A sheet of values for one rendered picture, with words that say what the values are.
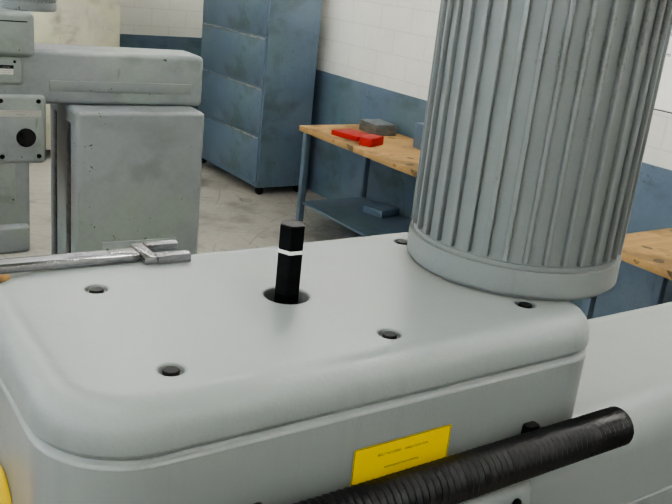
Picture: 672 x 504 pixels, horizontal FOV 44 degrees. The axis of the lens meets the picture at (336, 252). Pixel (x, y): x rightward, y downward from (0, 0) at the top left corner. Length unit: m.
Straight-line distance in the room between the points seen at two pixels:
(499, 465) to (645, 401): 0.30
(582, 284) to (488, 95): 0.18
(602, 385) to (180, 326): 0.49
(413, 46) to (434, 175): 6.46
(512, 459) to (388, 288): 0.17
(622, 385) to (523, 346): 0.28
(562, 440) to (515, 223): 0.18
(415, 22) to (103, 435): 6.79
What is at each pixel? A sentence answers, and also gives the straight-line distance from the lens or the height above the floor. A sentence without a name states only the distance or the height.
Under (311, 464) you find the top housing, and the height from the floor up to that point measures 1.82.
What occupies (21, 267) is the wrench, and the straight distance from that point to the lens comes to 0.70.
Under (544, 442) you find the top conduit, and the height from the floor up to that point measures 1.80.
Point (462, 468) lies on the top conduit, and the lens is 0.64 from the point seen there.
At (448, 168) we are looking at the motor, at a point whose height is 1.99.
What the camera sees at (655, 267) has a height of 0.87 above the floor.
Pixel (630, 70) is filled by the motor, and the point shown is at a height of 2.09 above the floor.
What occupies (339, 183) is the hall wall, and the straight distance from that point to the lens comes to 8.08.
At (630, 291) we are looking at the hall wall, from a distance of 5.73.
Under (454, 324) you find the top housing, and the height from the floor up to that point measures 1.89.
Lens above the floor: 2.14
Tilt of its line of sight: 19 degrees down
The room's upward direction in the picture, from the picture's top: 6 degrees clockwise
